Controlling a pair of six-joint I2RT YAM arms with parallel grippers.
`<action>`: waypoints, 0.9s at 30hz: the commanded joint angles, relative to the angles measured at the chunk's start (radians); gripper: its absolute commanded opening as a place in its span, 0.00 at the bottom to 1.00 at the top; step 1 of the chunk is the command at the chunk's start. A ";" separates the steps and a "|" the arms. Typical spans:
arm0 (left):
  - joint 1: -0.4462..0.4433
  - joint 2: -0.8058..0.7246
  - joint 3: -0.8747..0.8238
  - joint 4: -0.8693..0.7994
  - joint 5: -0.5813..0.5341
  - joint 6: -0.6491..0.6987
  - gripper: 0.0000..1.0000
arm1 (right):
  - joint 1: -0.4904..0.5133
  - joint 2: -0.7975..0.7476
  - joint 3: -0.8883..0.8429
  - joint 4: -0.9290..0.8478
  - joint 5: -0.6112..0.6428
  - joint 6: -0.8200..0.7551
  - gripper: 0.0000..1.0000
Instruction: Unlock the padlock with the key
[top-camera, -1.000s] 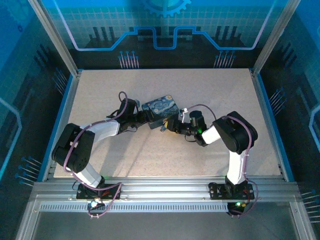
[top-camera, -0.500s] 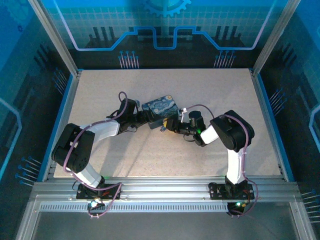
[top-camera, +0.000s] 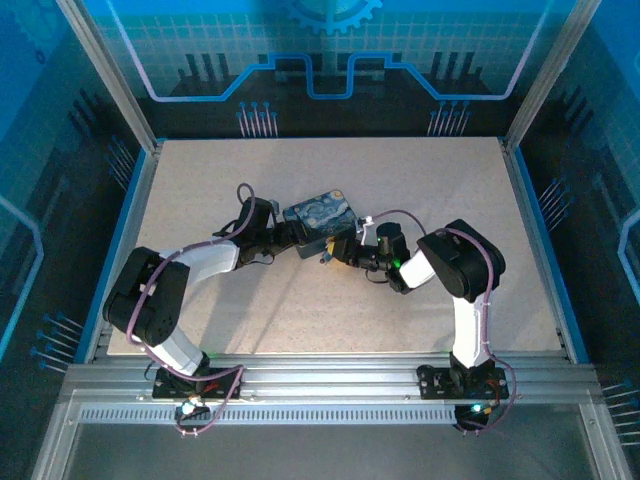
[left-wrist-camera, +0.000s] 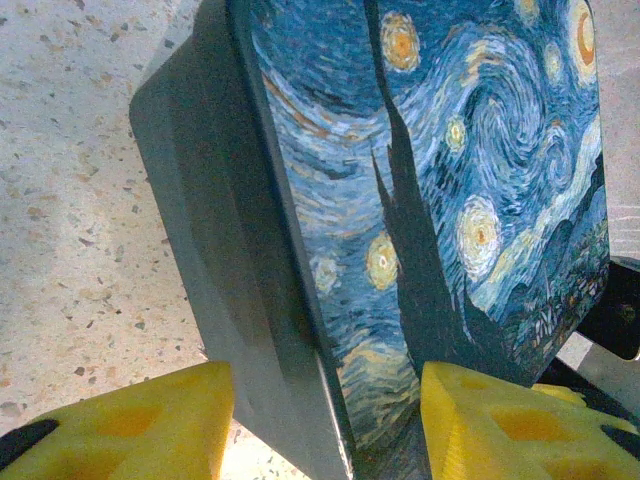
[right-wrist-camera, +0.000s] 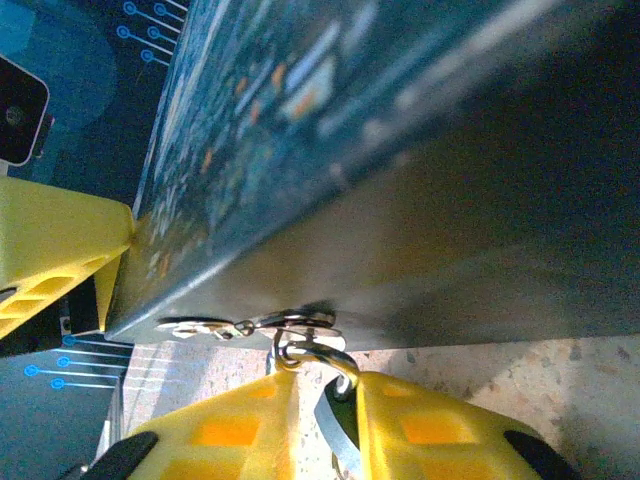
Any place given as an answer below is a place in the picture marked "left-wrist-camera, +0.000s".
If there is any starry night painted tin box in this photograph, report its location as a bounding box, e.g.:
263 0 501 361
128 0 612 480

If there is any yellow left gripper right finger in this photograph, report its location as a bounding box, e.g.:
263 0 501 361
419 360 640 480

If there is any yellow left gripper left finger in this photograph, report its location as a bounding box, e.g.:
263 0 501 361
0 360 236 480

